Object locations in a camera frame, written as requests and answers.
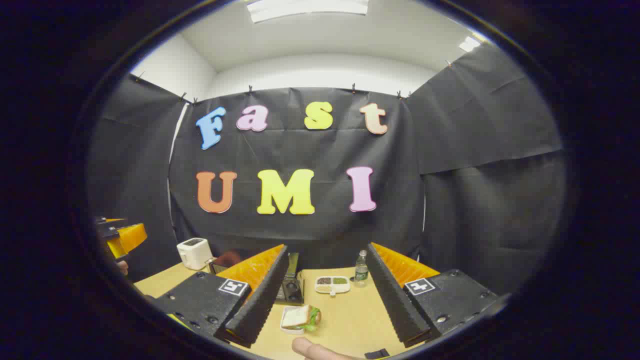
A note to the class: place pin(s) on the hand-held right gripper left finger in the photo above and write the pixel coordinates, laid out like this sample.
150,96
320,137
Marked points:
265,300

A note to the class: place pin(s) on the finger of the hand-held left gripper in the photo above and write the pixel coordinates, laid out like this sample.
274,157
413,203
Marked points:
131,236

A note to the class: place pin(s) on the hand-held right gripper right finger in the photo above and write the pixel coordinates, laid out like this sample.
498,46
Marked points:
395,305

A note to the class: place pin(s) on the black electric oven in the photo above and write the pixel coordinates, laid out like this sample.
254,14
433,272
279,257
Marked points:
290,292

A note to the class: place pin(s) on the sandwich with green lettuce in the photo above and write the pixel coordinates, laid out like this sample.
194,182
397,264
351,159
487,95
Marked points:
299,316

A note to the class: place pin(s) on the white rectangular plate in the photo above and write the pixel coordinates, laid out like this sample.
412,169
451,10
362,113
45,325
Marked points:
287,328

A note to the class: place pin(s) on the clear plastic water bottle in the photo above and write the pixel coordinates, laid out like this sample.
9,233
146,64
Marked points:
361,272

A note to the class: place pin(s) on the white toaster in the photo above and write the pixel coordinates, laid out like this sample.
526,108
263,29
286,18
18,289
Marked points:
192,255

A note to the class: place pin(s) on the white divided dish of grains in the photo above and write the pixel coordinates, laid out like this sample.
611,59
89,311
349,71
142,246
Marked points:
332,285

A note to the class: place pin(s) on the small ceiling light panel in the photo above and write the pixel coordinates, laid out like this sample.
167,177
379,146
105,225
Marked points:
470,44

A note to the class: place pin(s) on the long ceiling light panel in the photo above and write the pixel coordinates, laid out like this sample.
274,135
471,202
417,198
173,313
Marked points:
307,9

